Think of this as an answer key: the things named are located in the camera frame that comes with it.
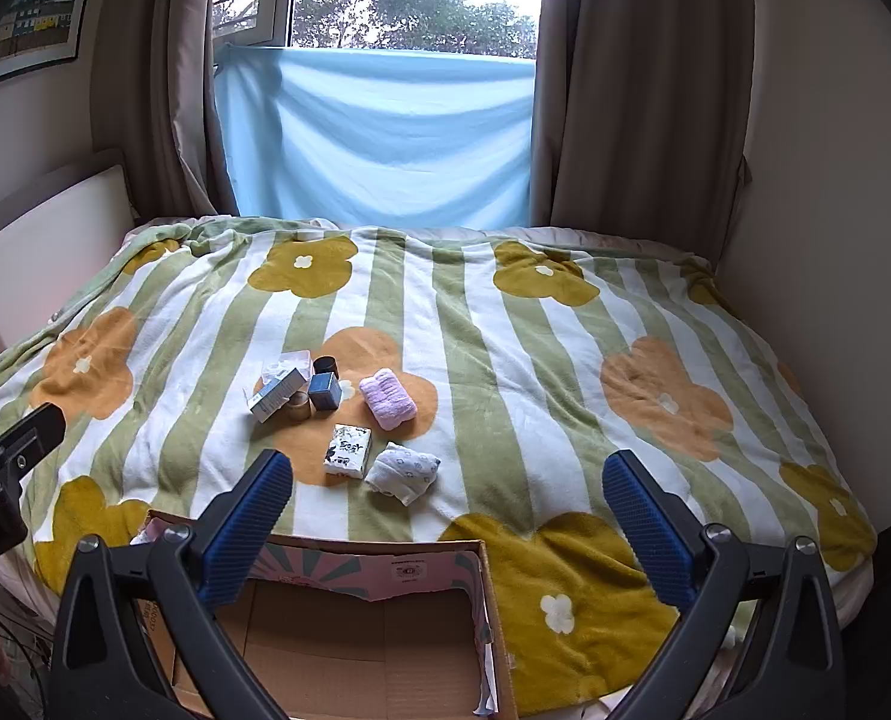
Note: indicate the striped floral blanket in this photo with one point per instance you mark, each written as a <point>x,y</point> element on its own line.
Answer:
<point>490,360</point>

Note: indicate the clear plastic box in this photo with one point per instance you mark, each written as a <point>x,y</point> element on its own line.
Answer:
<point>288,364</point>

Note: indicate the white and blue carton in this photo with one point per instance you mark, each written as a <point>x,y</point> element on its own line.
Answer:
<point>273,396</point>

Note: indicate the cardboard box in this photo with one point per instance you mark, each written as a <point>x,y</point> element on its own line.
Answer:
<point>385,645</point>

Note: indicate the black round jar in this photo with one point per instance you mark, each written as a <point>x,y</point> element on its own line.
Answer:
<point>326,364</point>

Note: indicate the black and white tissue packet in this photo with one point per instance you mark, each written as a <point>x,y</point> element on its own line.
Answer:
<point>346,451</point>

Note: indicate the small blue box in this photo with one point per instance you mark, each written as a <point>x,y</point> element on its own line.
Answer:
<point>325,392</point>

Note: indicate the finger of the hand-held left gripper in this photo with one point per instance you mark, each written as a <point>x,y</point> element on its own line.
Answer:
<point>21,435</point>

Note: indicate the light blue sheet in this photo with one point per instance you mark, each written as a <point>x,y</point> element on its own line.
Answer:
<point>378,135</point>

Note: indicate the tan cardboard cylinder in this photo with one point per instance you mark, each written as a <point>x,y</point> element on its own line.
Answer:
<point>297,406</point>

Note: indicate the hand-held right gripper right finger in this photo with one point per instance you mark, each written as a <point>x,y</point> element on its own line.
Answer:
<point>649,536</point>

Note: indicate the white floral socks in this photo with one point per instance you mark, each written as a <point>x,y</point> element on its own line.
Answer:
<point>400,469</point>

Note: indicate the brown curtain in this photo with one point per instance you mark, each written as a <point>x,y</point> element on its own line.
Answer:
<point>168,90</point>
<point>640,90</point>

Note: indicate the pink rolled towel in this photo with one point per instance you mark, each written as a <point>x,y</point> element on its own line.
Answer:
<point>387,399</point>

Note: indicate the pink bed sheet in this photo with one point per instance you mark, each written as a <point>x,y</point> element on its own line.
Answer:
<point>610,235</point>

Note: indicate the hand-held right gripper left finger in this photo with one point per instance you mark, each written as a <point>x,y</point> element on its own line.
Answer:
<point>246,532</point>

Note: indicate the white headboard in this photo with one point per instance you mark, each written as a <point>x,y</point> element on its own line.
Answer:
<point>48,240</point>

